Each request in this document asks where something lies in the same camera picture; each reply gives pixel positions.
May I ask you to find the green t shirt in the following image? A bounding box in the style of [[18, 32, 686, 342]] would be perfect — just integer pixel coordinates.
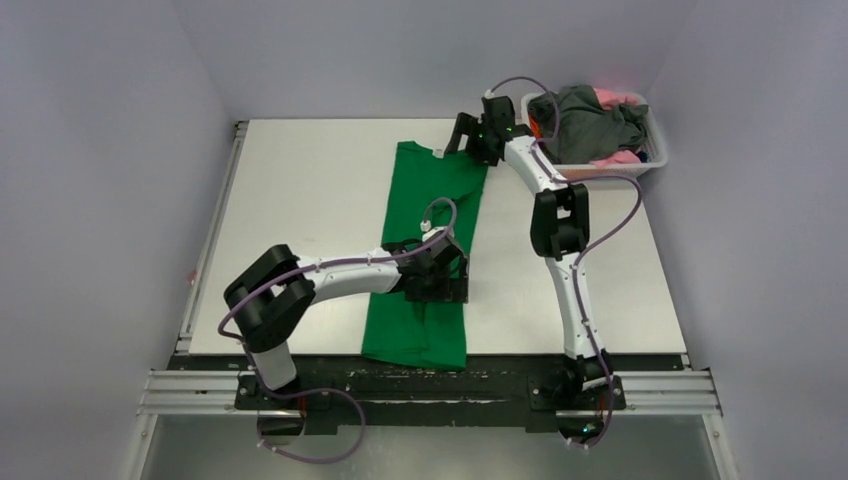
[[361, 141, 488, 371]]

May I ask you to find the left side aluminium rail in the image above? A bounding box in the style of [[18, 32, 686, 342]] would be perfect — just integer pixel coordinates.
[[172, 120, 249, 356]]

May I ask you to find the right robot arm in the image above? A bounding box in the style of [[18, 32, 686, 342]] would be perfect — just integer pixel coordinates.
[[446, 93, 615, 407]]

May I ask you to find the aluminium frame rail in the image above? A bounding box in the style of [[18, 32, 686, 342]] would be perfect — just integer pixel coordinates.
[[127, 356, 738, 479]]

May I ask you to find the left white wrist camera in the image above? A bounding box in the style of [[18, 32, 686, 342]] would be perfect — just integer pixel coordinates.
[[421, 222, 452, 244]]

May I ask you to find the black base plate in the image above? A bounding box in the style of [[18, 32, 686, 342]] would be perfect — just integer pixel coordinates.
[[168, 355, 684, 442]]

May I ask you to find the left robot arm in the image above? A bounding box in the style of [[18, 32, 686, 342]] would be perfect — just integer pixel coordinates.
[[223, 232, 469, 409]]

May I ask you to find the white laundry basket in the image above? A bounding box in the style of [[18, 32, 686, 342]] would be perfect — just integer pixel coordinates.
[[520, 91, 669, 179]]

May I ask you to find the grey t shirt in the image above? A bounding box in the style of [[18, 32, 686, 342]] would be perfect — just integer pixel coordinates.
[[527, 85, 649, 165]]

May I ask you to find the orange t shirt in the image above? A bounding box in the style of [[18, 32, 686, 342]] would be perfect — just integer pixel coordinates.
[[525, 116, 544, 140]]

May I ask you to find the pink t shirt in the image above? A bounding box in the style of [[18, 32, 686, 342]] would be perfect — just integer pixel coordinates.
[[590, 87, 642, 168]]

